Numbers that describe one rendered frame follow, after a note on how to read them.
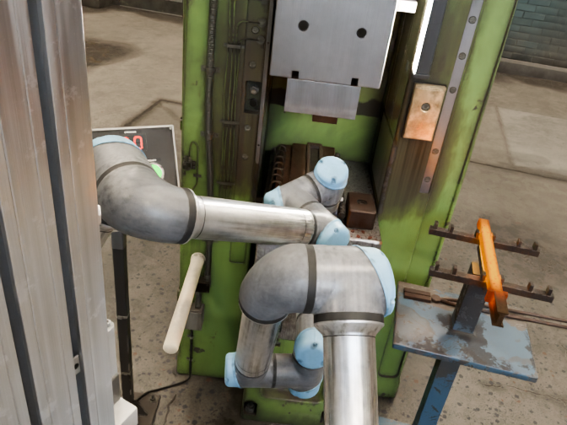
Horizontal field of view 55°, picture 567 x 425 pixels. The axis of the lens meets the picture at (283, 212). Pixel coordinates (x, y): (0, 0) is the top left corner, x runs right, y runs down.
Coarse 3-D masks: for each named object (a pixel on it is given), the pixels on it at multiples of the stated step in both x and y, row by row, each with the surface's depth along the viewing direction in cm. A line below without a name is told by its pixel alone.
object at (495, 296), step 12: (480, 228) 161; (480, 240) 157; (492, 240) 155; (492, 252) 150; (492, 264) 145; (492, 276) 141; (492, 288) 135; (492, 300) 135; (504, 300) 131; (492, 312) 132; (504, 312) 127; (492, 324) 129
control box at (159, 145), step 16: (96, 128) 145; (112, 128) 147; (128, 128) 148; (144, 128) 150; (160, 128) 151; (144, 144) 150; (160, 144) 151; (160, 160) 152; (176, 160) 153; (176, 176) 153
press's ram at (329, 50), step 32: (288, 0) 136; (320, 0) 136; (352, 0) 136; (384, 0) 135; (288, 32) 140; (320, 32) 140; (352, 32) 140; (384, 32) 139; (288, 64) 145; (320, 64) 144; (352, 64) 144; (384, 64) 144
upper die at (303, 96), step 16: (288, 80) 147; (304, 80) 147; (352, 80) 151; (288, 96) 149; (304, 96) 149; (320, 96) 149; (336, 96) 149; (352, 96) 148; (304, 112) 152; (320, 112) 151; (336, 112) 151; (352, 112) 151
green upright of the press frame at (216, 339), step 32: (192, 0) 151; (224, 0) 150; (256, 0) 150; (192, 32) 155; (224, 32) 155; (256, 32) 155; (192, 64) 160; (224, 64) 160; (256, 64) 160; (192, 96) 165; (224, 96) 165; (256, 96) 167; (192, 128) 171; (224, 128) 170; (256, 128) 170; (224, 192) 182; (256, 192) 187; (224, 256) 196; (224, 288) 204; (224, 320) 212; (192, 352) 222; (224, 352) 221
